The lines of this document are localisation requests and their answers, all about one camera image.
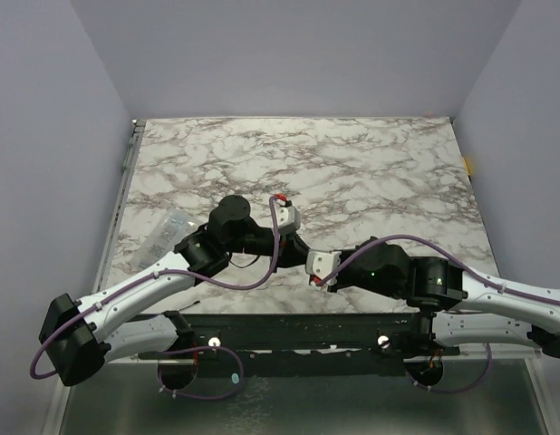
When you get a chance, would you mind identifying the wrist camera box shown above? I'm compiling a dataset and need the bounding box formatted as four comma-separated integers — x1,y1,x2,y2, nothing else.
275,206,301,236
304,250,341,286

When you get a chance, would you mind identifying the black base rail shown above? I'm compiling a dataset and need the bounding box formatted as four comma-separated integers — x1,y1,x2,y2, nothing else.
139,308,462,377

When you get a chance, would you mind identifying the clear plastic parts box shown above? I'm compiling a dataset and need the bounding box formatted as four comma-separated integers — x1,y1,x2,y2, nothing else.
130,208,198,271

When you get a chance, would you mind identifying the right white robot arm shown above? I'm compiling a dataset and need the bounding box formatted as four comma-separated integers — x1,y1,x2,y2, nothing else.
315,237,560,359

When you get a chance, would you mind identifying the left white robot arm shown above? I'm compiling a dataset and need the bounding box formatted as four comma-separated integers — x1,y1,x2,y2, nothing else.
30,195,309,386

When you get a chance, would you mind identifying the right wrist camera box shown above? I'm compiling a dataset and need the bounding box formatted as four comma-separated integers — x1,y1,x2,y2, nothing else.
304,250,341,286

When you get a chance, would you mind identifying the purple cable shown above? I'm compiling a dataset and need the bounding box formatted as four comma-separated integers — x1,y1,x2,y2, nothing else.
29,194,290,402
318,234,560,394

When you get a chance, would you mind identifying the left side metal rail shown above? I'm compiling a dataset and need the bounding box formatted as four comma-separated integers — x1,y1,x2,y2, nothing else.
121,119,147,172

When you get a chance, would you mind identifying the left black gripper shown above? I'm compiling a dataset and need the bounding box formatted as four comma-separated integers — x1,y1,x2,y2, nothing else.
227,227,310,273

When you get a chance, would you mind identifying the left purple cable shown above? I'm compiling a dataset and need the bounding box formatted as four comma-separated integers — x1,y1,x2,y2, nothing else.
29,194,290,402

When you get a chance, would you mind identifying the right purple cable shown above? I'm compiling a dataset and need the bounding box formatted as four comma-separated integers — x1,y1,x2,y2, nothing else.
318,234,560,394

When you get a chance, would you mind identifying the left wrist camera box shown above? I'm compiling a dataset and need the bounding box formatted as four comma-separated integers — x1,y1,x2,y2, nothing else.
275,206,301,236

